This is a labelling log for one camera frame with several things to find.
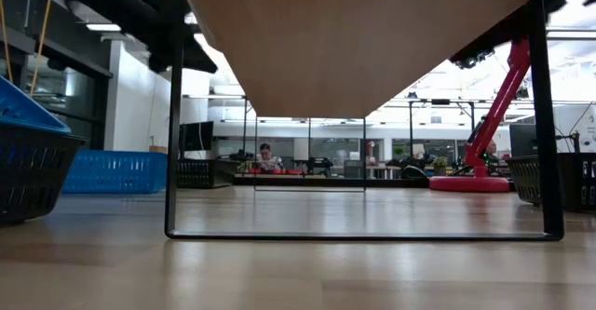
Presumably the black plastic basket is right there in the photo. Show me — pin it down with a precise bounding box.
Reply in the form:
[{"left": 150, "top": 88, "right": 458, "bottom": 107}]
[
  {"left": 176, "top": 158, "right": 241, "bottom": 190},
  {"left": 505, "top": 153, "right": 596, "bottom": 213},
  {"left": 0, "top": 122, "right": 88, "bottom": 225}
]

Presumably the black office chair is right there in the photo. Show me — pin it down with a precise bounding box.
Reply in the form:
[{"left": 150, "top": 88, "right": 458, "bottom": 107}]
[{"left": 400, "top": 164, "right": 428, "bottom": 180}]

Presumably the yellow cable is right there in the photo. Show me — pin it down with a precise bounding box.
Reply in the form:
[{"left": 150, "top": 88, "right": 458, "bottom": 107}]
[
  {"left": 0, "top": 0, "right": 14, "bottom": 84},
  {"left": 29, "top": 0, "right": 53, "bottom": 98}
]

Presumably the black computer monitor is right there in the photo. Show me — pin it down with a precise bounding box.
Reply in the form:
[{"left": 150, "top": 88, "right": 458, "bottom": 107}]
[
  {"left": 508, "top": 123, "right": 535, "bottom": 158},
  {"left": 179, "top": 120, "right": 215, "bottom": 153}
]

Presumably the wooden shelf with black frame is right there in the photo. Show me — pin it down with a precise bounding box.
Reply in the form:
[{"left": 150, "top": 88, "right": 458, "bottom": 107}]
[{"left": 164, "top": 0, "right": 565, "bottom": 242}]

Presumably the blue plastic basket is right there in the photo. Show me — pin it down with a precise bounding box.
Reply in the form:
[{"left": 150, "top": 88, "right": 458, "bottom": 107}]
[
  {"left": 62, "top": 149, "right": 169, "bottom": 195},
  {"left": 0, "top": 74, "right": 74, "bottom": 137}
]

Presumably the person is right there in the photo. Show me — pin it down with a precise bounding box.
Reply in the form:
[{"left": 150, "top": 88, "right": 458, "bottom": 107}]
[
  {"left": 482, "top": 140, "right": 500, "bottom": 163},
  {"left": 254, "top": 142, "right": 284, "bottom": 172}
]

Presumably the black ceiling camera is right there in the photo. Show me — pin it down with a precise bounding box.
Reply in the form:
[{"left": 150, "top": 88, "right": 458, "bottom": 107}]
[{"left": 454, "top": 47, "right": 495, "bottom": 71}]

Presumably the black aluminium table frame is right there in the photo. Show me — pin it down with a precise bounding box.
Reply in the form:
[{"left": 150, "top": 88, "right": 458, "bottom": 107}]
[{"left": 235, "top": 175, "right": 432, "bottom": 189}]

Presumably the green potted plant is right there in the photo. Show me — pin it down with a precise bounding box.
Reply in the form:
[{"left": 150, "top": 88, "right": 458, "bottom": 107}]
[{"left": 431, "top": 155, "right": 449, "bottom": 177}]

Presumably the black background rig frame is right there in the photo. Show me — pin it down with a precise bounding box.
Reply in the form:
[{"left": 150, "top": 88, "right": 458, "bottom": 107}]
[{"left": 407, "top": 98, "right": 477, "bottom": 162}]

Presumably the ceiling light strip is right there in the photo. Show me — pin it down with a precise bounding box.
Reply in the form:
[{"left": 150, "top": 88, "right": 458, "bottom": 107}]
[{"left": 86, "top": 22, "right": 123, "bottom": 33}]

